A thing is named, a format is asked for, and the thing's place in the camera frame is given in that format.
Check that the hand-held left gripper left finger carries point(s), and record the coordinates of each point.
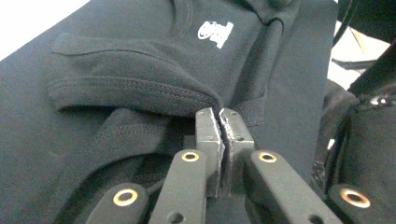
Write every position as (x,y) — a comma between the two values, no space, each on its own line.
(208,146)

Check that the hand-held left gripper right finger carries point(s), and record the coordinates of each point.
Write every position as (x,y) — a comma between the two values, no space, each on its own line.
(238,140)

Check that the black tank top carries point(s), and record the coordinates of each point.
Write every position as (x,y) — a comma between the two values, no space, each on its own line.
(124,93)

